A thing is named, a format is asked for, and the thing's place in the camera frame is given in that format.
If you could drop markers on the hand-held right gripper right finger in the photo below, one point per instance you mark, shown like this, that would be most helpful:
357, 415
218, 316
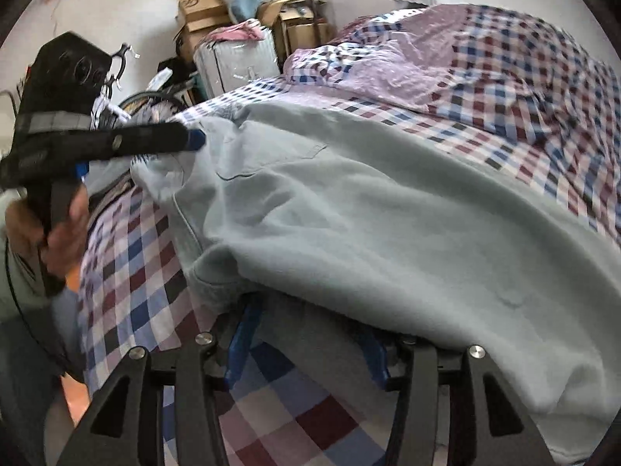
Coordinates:
376, 357

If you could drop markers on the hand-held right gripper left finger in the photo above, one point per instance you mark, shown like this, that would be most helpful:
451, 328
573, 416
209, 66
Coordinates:
242, 340

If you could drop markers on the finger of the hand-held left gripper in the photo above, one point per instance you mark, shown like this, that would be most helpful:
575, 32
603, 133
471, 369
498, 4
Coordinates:
194, 141
80, 172

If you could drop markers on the light grey-green sweatshirt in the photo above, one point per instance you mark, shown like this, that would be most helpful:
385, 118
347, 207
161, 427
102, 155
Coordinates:
378, 213

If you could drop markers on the person's left hand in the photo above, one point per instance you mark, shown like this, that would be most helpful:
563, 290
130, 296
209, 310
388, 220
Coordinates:
73, 245

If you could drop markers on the bicycle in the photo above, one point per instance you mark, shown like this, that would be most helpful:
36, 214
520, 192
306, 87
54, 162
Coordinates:
145, 102

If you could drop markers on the silver wrapped suitcase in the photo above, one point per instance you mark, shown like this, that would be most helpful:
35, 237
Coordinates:
240, 65

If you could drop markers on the plain cardboard box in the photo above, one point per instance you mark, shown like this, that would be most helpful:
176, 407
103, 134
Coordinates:
191, 39

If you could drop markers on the pink cloth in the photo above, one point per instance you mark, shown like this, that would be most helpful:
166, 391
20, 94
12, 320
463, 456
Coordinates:
237, 31

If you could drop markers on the pink plaid bed sheet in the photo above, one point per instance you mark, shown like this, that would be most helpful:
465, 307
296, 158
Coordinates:
145, 272

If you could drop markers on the cardboard box with round print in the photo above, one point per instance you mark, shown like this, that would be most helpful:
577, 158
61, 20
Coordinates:
201, 5

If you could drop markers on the large cardboard box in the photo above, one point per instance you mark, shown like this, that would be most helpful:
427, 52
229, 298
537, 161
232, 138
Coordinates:
305, 34

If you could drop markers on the open cardboard box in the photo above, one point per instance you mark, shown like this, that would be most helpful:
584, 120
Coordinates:
291, 5

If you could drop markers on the pink plaid quilt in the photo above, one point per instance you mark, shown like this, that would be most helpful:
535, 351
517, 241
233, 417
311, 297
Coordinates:
485, 68

